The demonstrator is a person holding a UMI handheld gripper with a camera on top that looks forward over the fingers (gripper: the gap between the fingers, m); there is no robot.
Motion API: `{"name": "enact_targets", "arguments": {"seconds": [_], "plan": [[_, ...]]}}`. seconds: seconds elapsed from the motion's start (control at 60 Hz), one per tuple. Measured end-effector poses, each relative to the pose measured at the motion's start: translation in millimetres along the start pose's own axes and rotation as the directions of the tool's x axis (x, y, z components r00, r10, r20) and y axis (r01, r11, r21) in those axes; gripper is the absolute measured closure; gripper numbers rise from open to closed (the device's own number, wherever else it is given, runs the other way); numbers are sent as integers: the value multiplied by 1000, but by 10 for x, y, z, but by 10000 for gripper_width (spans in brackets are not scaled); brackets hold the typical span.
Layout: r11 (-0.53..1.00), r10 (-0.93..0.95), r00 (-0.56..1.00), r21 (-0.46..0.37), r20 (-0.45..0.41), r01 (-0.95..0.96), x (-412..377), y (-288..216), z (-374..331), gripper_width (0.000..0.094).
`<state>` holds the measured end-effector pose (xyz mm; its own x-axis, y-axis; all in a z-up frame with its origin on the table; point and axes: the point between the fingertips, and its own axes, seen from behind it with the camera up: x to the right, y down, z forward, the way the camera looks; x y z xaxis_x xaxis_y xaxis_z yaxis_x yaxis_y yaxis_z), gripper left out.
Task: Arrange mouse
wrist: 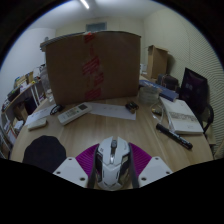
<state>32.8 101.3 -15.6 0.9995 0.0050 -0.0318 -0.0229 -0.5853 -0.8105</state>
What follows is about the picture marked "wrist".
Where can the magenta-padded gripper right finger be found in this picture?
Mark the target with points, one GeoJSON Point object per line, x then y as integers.
{"type": "Point", "coordinates": [154, 170]}

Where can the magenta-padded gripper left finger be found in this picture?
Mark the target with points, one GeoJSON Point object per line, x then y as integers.
{"type": "Point", "coordinates": [71, 170]}

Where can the white and black computer mouse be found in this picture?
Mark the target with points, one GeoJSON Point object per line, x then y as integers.
{"type": "Point", "coordinates": [112, 165]}

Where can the black mouse pad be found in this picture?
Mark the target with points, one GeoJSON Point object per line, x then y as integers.
{"type": "Point", "coordinates": [45, 154]}

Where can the black marker pen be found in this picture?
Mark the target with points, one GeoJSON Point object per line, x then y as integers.
{"type": "Point", "coordinates": [174, 136]}

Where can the white remote control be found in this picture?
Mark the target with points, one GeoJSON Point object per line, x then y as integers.
{"type": "Point", "coordinates": [74, 113]}

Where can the white book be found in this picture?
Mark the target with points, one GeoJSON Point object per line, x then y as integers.
{"type": "Point", "coordinates": [183, 116]}

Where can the small black clip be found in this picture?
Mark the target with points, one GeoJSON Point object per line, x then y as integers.
{"type": "Point", "coordinates": [132, 107]}

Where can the plain white paper sheet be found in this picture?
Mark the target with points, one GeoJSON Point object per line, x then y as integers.
{"type": "Point", "coordinates": [111, 110]}

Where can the shelf unit with books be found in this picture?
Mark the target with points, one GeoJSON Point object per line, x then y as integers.
{"type": "Point", "coordinates": [8, 133]}

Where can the clear round container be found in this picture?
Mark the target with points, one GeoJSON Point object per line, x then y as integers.
{"type": "Point", "coordinates": [149, 95]}

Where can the cardboard box under desk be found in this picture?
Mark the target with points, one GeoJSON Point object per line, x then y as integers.
{"type": "Point", "coordinates": [20, 112]}

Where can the black bin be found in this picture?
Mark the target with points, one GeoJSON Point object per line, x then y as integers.
{"type": "Point", "coordinates": [30, 105]}

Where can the blue book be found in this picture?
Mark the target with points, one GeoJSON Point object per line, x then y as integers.
{"type": "Point", "coordinates": [163, 90]}

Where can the dark bag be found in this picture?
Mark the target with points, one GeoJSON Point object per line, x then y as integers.
{"type": "Point", "coordinates": [168, 82]}

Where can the black monitor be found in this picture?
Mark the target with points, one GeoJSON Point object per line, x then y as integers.
{"type": "Point", "coordinates": [194, 90]}

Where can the clear plastic jar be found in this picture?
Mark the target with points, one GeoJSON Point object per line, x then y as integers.
{"type": "Point", "coordinates": [45, 83]}

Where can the white cluttered side desk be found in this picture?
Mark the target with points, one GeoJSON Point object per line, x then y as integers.
{"type": "Point", "coordinates": [23, 90]}

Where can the large brown cardboard box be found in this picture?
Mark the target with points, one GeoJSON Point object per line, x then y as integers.
{"type": "Point", "coordinates": [93, 66]}

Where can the small brown cardboard box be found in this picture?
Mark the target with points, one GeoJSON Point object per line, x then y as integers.
{"type": "Point", "coordinates": [157, 61]}

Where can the ceiling light tube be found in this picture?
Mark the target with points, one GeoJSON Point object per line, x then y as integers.
{"type": "Point", "coordinates": [84, 3]}

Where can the wall vent window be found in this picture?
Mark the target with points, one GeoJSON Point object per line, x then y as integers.
{"type": "Point", "coordinates": [96, 27]}

